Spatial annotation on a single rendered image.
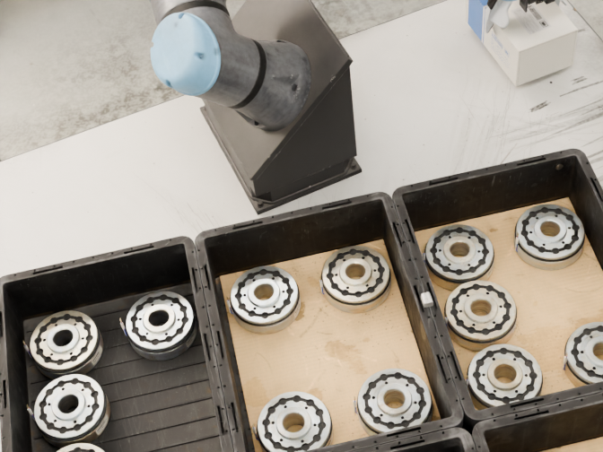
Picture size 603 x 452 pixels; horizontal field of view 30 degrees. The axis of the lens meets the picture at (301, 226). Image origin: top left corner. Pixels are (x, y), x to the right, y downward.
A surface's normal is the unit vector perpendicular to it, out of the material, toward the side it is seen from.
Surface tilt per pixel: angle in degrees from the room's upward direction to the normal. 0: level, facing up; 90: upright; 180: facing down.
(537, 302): 0
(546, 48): 90
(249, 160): 44
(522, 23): 0
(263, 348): 0
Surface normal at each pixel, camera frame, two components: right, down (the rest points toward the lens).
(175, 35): -0.65, -0.06
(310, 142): 0.41, 0.71
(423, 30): -0.09, -0.59
